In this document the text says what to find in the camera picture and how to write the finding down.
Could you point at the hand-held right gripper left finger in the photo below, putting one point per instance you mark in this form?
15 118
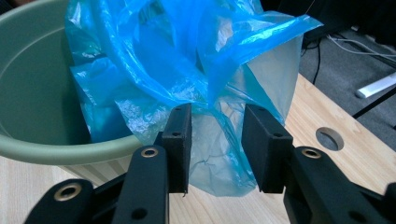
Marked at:
179 155

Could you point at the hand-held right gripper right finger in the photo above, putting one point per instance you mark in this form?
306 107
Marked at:
264 158

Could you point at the blue plastic trash bag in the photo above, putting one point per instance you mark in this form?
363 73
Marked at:
155 62

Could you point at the green plastic trash bin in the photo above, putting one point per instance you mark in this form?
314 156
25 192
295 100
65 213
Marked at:
34 93

